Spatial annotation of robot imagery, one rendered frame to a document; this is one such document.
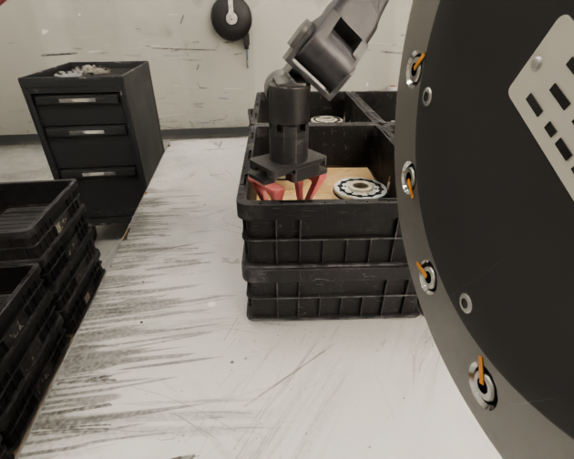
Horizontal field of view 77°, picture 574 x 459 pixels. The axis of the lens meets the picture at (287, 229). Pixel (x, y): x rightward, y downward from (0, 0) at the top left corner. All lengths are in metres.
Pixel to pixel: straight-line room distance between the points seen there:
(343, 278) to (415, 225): 0.41
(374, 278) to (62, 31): 3.88
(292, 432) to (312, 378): 0.08
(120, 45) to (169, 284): 3.46
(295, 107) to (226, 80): 3.45
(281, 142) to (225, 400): 0.36
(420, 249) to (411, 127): 0.05
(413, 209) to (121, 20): 3.92
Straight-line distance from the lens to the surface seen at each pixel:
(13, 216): 1.71
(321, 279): 0.56
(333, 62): 0.50
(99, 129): 2.03
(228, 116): 4.01
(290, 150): 0.52
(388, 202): 0.51
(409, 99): 0.17
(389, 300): 0.63
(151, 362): 0.61
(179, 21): 3.93
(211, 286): 0.71
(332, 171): 0.86
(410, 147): 0.17
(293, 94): 0.50
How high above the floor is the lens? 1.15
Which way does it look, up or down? 31 degrees down
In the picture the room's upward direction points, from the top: straight up
